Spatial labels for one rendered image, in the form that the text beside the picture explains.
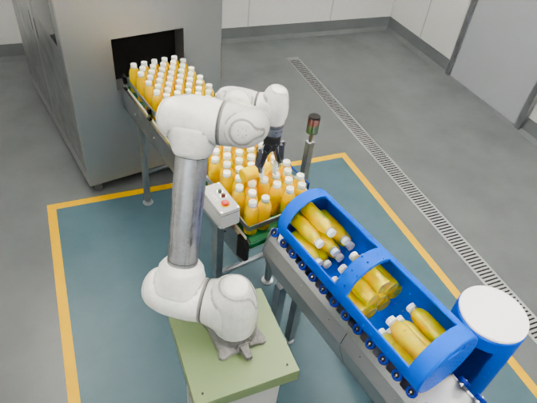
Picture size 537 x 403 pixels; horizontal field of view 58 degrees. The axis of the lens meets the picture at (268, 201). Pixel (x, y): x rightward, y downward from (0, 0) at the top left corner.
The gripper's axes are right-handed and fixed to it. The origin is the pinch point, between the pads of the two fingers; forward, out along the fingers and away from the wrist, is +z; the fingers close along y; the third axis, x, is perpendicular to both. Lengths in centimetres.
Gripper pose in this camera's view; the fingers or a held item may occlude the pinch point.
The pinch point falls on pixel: (268, 170)
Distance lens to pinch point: 217.3
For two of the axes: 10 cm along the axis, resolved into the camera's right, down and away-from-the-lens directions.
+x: -5.4, -6.0, 5.9
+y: 8.3, -3.1, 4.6
